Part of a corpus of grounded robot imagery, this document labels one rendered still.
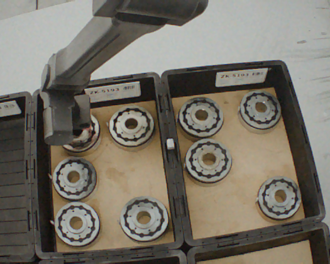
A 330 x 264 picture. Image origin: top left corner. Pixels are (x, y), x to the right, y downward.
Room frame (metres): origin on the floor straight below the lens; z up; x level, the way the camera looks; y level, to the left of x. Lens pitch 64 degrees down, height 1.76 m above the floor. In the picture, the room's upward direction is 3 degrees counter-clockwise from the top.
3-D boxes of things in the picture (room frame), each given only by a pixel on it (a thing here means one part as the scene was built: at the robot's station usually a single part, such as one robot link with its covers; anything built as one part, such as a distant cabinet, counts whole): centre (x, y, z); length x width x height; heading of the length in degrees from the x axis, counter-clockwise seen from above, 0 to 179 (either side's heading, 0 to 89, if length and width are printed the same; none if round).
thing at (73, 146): (0.46, 0.20, 0.86); 0.10 x 0.10 x 0.01
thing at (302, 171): (0.37, -0.16, 0.87); 0.40 x 0.30 x 0.11; 4
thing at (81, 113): (0.45, 0.20, 0.98); 0.10 x 0.07 x 0.07; 93
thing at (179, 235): (0.35, 0.14, 0.92); 0.40 x 0.30 x 0.02; 4
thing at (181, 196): (0.37, -0.16, 0.92); 0.40 x 0.30 x 0.02; 4
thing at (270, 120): (0.49, -0.23, 0.86); 0.10 x 0.10 x 0.01
